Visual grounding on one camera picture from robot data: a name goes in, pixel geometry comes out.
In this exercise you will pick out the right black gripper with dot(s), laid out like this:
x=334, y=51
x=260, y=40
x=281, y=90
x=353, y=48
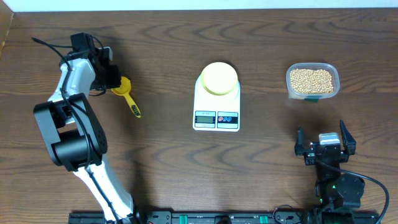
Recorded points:
x=349, y=144

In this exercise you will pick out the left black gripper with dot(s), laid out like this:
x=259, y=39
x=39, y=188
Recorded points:
x=113, y=72

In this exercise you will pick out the yellow measuring scoop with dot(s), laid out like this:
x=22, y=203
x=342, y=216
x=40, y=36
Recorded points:
x=124, y=90

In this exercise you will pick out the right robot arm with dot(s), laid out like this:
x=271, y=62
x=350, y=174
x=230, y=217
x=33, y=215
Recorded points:
x=336, y=189

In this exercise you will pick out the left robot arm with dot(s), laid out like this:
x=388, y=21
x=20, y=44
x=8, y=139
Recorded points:
x=73, y=135

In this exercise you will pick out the white digital kitchen scale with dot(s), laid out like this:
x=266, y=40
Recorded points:
x=216, y=113

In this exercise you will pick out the yellow plastic bowl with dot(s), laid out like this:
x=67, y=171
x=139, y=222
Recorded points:
x=219, y=78

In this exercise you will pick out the clear plastic container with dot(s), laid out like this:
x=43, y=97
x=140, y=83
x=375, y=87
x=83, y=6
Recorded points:
x=313, y=66

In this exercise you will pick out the soybeans in container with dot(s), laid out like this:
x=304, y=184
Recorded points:
x=311, y=81

